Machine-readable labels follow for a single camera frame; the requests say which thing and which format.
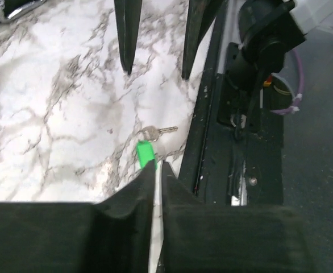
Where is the green tagged key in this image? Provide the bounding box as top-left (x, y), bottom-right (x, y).
top-left (136, 126), bottom-right (178, 170)

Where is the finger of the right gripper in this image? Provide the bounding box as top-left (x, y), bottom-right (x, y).
top-left (114, 0), bottom-right (140, 75)
top-left (181, 0), bottom-right (226, 80)

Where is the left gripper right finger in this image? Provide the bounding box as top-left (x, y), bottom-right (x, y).
top-left (159, 160), bottom-right (333, 273)

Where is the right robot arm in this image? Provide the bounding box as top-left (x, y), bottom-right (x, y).
top-left (114, 1), bottom-right (333, 80)

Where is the black poker chip case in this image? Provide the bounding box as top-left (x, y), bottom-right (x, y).
top-left (0, 0), bottom-right (47, 24)

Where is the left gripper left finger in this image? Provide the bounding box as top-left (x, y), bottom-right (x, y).
top-left (0, 163), bottom-right (155, 272)

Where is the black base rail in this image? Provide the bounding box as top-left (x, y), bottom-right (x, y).
top-left (179, 14), bottom-right (284, 206)

